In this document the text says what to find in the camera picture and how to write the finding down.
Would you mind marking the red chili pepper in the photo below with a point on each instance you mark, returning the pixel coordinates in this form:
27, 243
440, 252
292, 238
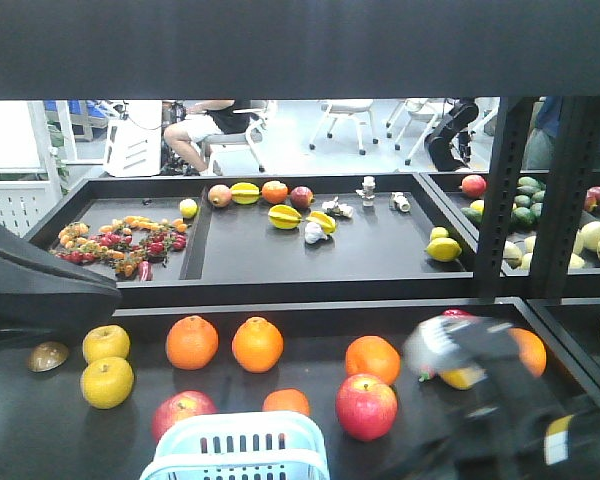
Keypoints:
426, 375

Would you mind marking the seated person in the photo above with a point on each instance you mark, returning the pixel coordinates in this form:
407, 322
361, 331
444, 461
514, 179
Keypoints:
203, 119

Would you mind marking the small orange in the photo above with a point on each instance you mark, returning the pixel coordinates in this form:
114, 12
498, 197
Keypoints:
290, 399

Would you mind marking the red bell pepper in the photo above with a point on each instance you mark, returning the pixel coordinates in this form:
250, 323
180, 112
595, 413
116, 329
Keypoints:
457, 313

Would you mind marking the white garlic bulb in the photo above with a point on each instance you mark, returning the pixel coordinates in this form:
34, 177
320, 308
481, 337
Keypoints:
314, 233

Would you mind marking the orange near tray edge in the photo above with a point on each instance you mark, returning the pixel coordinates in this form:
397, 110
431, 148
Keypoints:
532, 351

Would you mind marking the knobbed orange left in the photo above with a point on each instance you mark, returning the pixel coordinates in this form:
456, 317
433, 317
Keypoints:
191, 343

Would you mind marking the yellow orange citrus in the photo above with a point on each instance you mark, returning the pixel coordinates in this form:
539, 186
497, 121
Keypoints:
463, 378

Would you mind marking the yellow star fruit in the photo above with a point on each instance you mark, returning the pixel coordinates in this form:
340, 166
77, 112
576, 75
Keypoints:
284, 217

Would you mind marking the white office chair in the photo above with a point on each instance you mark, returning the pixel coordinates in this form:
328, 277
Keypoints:
357, 111

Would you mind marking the pink red apple middle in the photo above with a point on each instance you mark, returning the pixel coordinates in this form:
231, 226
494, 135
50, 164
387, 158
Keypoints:
366, 407

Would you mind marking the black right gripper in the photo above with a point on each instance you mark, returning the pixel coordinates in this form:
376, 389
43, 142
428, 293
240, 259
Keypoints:
444, 343

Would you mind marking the brown mushroom cap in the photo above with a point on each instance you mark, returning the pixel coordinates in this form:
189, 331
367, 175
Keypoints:
47, 356

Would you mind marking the knobbed orange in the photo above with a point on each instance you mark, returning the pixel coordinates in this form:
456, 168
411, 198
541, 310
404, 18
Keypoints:
257, 345
191, 343

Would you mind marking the yellow lemon front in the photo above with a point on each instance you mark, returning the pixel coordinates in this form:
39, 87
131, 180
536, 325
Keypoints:
444, 249

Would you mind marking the yellow pear lower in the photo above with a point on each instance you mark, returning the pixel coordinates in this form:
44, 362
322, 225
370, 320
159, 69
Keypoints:
107, 382

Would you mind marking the yellow pear upper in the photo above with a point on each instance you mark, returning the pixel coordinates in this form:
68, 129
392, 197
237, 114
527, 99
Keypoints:
105, 341

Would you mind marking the orange beside middle apple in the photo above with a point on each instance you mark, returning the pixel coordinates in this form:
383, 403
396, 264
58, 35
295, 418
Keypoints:
373, 355

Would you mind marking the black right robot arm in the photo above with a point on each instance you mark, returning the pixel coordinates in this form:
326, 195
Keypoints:
515, 431

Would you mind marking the pink red apple left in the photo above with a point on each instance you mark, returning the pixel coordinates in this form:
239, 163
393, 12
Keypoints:
178, 407

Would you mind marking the light blue plastic basket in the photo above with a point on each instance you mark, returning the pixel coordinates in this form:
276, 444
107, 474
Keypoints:
251, 445

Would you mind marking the pink red apple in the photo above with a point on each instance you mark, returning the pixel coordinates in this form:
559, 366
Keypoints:
178, 407
366, 407

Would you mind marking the green potted plant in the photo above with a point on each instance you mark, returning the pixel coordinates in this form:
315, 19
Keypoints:
57, 143

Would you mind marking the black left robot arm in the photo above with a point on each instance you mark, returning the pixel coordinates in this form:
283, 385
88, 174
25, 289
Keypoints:
40, 293

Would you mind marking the yellow pear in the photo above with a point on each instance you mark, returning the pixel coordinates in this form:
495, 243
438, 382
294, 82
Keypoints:
105, 341
107, 382

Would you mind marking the pile of small tomatoes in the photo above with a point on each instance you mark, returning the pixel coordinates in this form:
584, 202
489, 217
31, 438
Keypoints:
131, 247

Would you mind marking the knobbed orange right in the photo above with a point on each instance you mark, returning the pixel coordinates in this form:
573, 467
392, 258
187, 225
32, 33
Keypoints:
257, 345

